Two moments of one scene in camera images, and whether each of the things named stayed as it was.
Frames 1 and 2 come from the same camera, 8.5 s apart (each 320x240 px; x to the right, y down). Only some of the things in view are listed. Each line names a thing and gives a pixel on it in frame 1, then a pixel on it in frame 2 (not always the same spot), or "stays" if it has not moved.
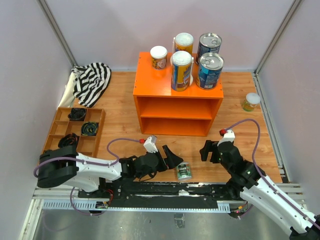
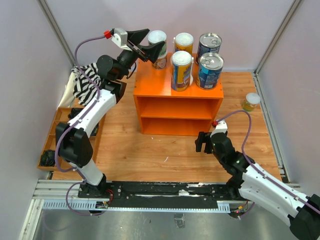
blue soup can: [209, 70] stays
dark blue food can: [208, 42] stays
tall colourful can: [182, 73] stays
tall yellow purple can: [184, 42] stays
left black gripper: [171, 161] → [151, 52]
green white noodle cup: [183, 171] → [156, 36]
